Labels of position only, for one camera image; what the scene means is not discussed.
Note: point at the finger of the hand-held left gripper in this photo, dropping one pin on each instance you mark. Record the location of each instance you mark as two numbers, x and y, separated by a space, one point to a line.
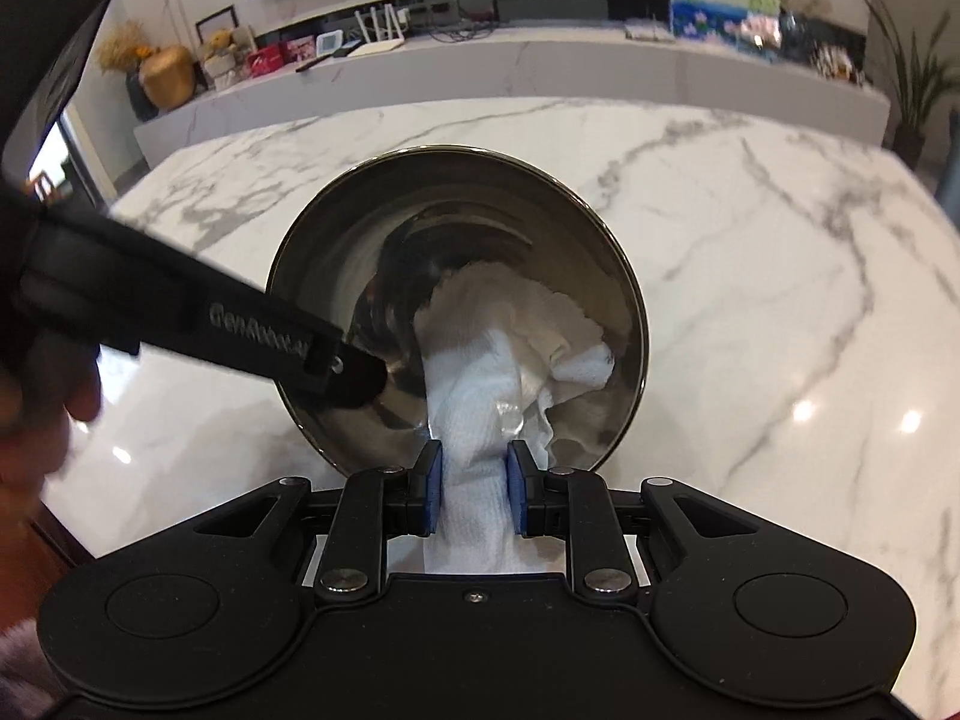
187 307

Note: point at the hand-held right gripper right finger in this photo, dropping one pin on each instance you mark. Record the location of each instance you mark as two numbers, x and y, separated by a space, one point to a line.
516 491

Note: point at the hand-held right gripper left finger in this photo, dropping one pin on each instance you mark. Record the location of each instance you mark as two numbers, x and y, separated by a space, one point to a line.
431 491

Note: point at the white cloth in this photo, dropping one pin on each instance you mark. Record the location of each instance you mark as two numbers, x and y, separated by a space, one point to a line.
480 405

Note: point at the blue steel bowl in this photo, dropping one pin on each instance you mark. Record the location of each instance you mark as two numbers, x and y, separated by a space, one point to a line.
360 255

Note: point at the person's left hand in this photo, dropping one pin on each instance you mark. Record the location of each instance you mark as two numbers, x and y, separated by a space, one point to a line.
37 435

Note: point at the dried flower bunch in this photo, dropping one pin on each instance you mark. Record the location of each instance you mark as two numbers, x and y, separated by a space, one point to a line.
124 45

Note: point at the golden round vase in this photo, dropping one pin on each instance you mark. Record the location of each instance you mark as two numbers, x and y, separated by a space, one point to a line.
166 76

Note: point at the black framed picture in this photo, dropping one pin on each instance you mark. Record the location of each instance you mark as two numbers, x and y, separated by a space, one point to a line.
217 26

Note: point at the plush flower bouquet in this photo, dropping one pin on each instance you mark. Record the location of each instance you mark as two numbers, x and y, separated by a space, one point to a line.
223 56

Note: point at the red gift box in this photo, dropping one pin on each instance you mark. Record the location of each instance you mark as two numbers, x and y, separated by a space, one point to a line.
266 61

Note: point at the white router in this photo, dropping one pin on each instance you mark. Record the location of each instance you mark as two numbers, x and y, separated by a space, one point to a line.
379 34

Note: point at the white marble media console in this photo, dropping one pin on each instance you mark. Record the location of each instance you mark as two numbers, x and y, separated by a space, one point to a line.
525 64

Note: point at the black soundbar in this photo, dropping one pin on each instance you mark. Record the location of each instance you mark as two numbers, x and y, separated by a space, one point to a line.
551 6

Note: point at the pile of snack packets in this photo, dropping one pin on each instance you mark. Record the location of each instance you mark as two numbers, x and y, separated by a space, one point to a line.
795 11

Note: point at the green potted plant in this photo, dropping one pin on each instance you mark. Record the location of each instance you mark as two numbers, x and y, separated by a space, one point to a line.
919 82

